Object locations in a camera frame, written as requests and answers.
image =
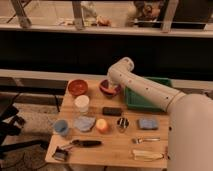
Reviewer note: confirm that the red orange pepper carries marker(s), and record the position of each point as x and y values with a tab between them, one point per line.
110	88

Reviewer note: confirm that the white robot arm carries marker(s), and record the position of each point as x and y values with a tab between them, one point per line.
190	136

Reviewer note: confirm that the purple bowl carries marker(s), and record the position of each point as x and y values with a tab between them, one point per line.
109	95

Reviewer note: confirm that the red bowl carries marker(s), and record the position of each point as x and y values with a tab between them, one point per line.
77	87

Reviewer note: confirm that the black rectangular block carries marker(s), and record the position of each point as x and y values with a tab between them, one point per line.
111	111

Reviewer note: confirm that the white cup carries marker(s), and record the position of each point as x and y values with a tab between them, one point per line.
82	103

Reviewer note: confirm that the green plastic tray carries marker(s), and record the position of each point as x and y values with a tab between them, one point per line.
137	102

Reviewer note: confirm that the wooden table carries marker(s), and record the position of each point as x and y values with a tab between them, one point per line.
116	148

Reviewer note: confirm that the yellow red apple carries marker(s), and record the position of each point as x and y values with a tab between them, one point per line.
102	126

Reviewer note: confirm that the small metal cup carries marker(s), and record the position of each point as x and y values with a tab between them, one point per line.
122	124

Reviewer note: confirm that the grey-blue cloth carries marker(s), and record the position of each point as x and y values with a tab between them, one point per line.
84	123

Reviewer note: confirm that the blue sponge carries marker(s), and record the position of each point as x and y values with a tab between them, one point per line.
148	124

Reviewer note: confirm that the blue cup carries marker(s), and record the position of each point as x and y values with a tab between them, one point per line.
61	127

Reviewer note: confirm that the metal clip tool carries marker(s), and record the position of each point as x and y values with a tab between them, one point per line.
62	153

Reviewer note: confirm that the black chair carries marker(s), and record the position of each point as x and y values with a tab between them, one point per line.
8	118

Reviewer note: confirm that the black handled tool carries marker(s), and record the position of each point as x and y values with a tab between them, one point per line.
86	143

